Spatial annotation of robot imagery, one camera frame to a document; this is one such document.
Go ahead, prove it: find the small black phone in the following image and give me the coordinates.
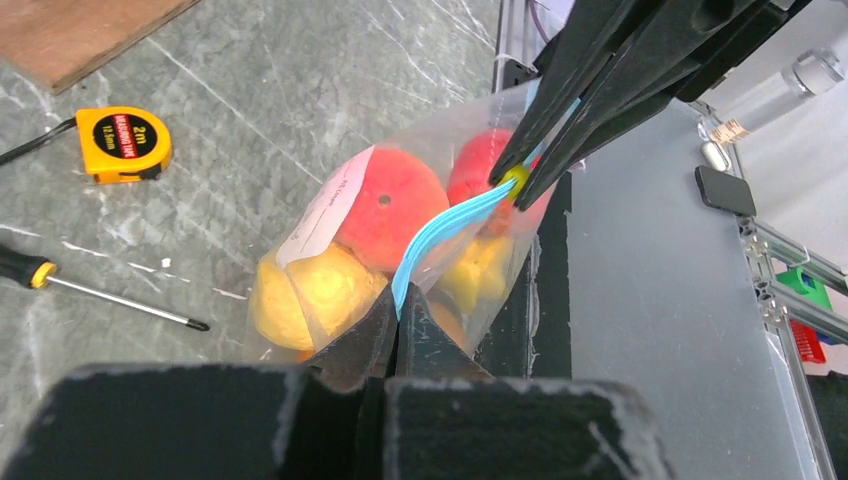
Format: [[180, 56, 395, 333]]
[[694, 165, 757, 217]]

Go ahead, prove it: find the yellow starfruit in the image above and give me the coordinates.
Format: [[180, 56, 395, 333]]
[[437, 237, 513, 315]]

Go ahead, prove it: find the orange mango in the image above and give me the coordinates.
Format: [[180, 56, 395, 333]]
[[427, 300, 467, 349]]

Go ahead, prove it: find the lower yellow black screwdriver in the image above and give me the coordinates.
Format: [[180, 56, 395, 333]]
[[1, 244, 210, 332]]

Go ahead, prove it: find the red apple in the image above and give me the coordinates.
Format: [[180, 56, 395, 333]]
[[447, 128, 553, 235]]

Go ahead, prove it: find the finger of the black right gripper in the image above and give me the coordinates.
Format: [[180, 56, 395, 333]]
[[488, 0, 704, 187], [515, 0, 808, 211]]

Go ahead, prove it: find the yellow lemon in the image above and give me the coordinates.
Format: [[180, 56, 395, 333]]
[[251, 242, 387, 351]]

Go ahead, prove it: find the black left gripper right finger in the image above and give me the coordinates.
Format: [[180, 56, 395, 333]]
[[380, 283, 677, 480]]

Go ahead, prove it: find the pink peach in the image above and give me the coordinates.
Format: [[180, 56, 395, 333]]
[[335, 147, 449, 274]]

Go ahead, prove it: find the clear zip top bag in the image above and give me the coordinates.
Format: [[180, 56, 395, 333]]
[[242, 80, 551, 363]]

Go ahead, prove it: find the clear plastic bottle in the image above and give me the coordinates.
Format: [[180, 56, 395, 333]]
[[698, 45, 847, 173]]

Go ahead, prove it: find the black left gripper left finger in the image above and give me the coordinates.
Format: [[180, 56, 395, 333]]
[[2, 291, 398, 479]]

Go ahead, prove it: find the wooden board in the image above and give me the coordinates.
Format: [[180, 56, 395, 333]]
[[1, 0, 195, 94]]

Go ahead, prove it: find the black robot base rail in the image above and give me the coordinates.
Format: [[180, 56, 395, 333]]
[[475, 173, 572, 378]]

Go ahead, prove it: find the yellow tape measure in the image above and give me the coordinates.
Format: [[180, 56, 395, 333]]
[[73, 106, 173, 185]]

